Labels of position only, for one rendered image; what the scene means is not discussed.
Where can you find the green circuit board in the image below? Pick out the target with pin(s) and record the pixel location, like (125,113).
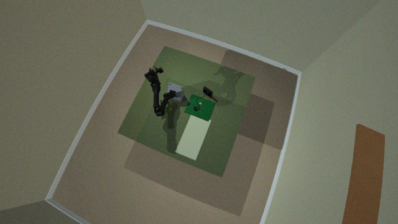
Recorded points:
(206,107)

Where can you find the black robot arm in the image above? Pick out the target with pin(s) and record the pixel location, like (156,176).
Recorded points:
(155,84)

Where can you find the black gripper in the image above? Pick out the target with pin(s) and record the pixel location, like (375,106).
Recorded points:
(157,70)

